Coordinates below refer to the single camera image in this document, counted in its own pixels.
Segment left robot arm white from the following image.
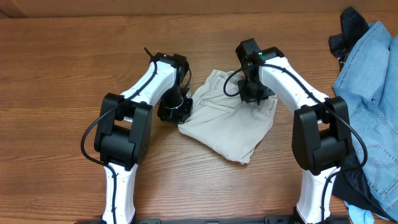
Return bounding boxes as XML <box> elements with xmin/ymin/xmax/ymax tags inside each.
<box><xmin>94</xmin><ymin>53</ymin><xmax>193</xmax><ymax>223</ymax></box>

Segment black garment near base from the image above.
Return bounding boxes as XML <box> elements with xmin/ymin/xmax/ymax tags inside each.
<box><xmin>333</xmin><ymin>147</ymin><xmax>397</xmax><ymax>223</ymax></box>

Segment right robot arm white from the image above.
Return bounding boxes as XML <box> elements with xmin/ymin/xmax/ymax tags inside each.
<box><xmin>236</xmin><ymin>39</ymin><xmax>353</xmax><ymax>223</ymax></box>

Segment blue denim jeans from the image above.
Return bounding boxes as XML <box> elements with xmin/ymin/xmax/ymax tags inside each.
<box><xmin>333</xmin><ymin>21</ymin><xmax>397</xmax><ymax>221</ymax></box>

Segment beige shorts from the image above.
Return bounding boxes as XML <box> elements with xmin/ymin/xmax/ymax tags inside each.
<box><xmin>178</xmin><ymin>70</ymin><xmax>278</xmax><ymax>164</ymax></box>

